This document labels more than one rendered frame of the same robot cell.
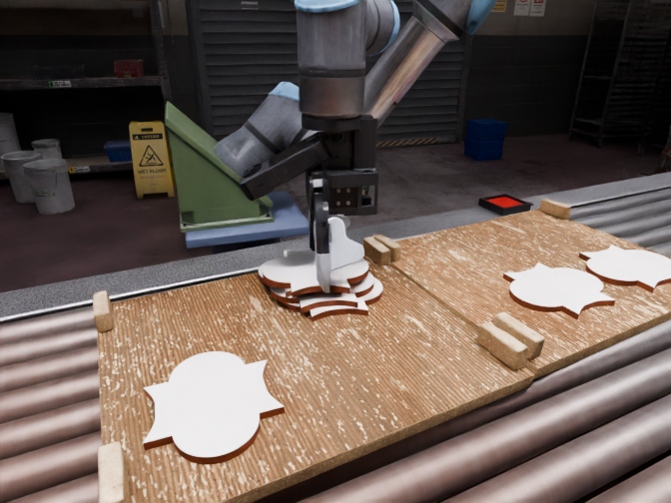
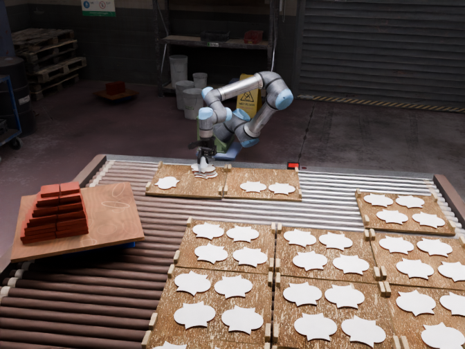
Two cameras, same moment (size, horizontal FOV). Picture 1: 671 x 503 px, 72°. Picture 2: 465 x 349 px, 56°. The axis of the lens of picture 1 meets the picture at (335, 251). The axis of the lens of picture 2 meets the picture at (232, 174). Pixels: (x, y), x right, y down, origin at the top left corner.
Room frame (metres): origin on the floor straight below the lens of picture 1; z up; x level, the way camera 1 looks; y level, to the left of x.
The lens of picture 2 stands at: (-1.30, -1.28, 2.08)
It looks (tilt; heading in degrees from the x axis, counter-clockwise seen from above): 27 degrees down; 31
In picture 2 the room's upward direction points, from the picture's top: 1 degrees clockwise
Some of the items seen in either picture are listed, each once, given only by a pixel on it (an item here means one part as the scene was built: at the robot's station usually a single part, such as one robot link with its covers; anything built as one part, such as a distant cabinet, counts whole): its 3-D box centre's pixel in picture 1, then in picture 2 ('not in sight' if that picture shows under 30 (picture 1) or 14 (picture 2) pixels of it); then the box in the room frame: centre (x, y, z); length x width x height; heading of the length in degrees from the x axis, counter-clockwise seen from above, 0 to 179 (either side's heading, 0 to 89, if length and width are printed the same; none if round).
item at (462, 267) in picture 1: (538, 267); (262, 183); (0.64, -0.32, 0.93); 0.41 x 0.35 x 0.02; 118
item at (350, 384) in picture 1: (291, 341); (189, 180); (0.45, 0.05, 0.93); 0.41 x 0.35 x 0.02; 116
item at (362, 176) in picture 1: (337, 165); (207, 146); (0.56, 0.00, 1.11); 0.09 x 0.08 x 0.12; 98
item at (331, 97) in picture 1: (331, 96); (205, 132); (0.56, 0.00, 1.19); 0.08 x 0.08 x 0.05
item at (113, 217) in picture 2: not in sight; (79, 216); (-0.25, 0.14, 1.03); 0.50 x 0.50 x 0.02; 50
